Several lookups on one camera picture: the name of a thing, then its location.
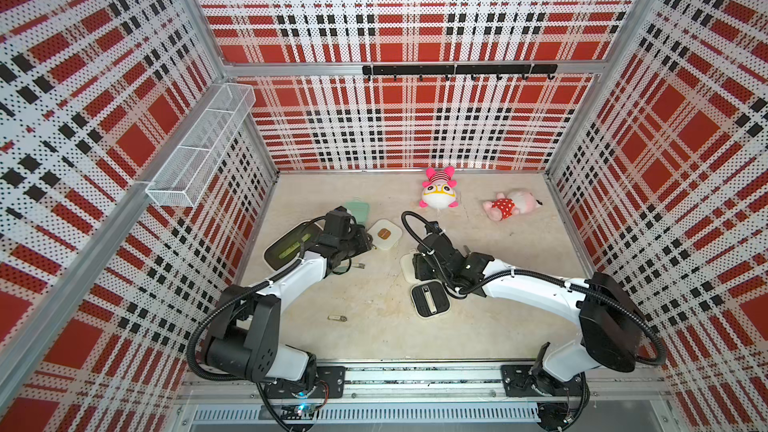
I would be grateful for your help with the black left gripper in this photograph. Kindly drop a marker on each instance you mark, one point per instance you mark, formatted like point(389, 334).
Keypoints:
point(364, 243)

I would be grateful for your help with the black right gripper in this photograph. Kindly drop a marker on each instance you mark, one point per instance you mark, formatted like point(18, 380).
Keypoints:
point(420, 268)

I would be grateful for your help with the cream nail kit case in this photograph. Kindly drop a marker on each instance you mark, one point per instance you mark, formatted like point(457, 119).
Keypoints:
point(426, 292)
point(385, 234)

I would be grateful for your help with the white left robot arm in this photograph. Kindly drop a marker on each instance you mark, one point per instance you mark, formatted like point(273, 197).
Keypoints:
point(240, 338)

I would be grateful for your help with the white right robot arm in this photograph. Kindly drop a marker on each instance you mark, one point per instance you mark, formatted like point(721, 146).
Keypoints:
point(612, 331)

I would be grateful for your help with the green nail kit case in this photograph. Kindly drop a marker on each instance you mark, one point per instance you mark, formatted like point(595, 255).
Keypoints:
point(359, 210)

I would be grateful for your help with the green oval tray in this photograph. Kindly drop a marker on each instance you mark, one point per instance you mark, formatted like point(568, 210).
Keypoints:
point(284, 250)

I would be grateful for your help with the pink owl plush toy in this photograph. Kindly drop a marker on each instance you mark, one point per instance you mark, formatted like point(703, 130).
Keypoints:
point(439, 189)

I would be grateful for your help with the pink strawberry plush toy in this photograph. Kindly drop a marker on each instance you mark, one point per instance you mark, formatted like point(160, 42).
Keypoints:
point(504, 206)

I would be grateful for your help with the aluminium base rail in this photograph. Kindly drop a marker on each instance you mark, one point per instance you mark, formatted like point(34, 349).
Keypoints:
point(433, 395)

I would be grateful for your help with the clear wall shelf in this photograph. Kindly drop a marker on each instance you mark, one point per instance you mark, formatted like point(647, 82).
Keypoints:
point(186, 174)

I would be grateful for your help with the black hook rail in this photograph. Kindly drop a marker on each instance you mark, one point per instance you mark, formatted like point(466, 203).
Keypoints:
point(521, 70)

